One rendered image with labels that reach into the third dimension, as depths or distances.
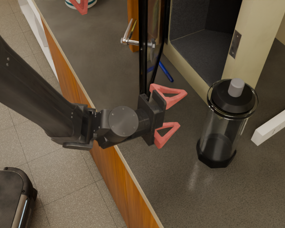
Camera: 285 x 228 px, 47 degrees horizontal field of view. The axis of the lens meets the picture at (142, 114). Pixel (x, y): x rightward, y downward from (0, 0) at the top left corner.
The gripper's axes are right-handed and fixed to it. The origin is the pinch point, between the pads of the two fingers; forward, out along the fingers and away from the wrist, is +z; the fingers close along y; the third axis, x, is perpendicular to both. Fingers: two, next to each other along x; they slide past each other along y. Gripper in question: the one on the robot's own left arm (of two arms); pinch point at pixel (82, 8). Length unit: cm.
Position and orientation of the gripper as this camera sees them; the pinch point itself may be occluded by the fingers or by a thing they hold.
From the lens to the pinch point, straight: 88.8
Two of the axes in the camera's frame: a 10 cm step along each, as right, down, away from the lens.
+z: 2.3, 7.7, 6.0
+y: -3.1, -5.3, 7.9
